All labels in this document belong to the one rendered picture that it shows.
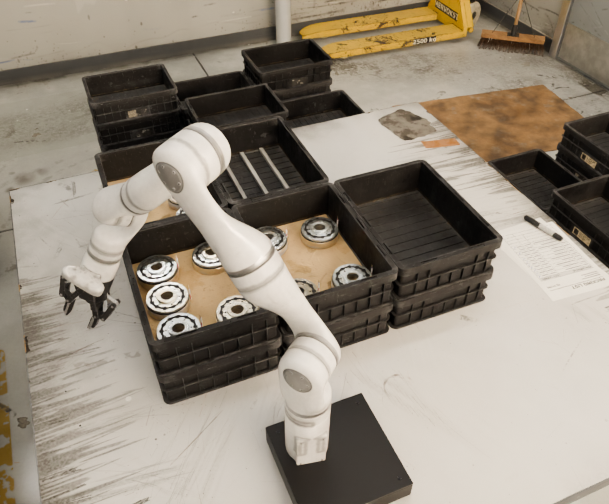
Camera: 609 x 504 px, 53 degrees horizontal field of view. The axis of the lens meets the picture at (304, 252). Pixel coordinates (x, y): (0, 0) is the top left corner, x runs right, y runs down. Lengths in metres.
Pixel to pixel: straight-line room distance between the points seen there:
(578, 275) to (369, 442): 0.86
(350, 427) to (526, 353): 0.53
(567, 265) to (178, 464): 1.22
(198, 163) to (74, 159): 2.83
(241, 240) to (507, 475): 0.81
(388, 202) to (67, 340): 0.97
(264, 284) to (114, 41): 3.81
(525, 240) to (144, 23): 3.37
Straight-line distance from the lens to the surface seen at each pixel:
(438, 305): 1.66
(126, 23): 4.67
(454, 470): 1.43
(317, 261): 1.62
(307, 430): 1.23
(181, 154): 0.93
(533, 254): 1.95
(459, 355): 1.62
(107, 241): 1.28
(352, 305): 1.48
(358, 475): 1.34
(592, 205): 2.81
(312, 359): 1.08
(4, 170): 3.80
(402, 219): 1.78
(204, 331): 1.34
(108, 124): 3.02
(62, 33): 4.64
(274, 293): 1.02
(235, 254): 0.98
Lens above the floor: 1.93
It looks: 42 degrees down
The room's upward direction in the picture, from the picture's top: straight up
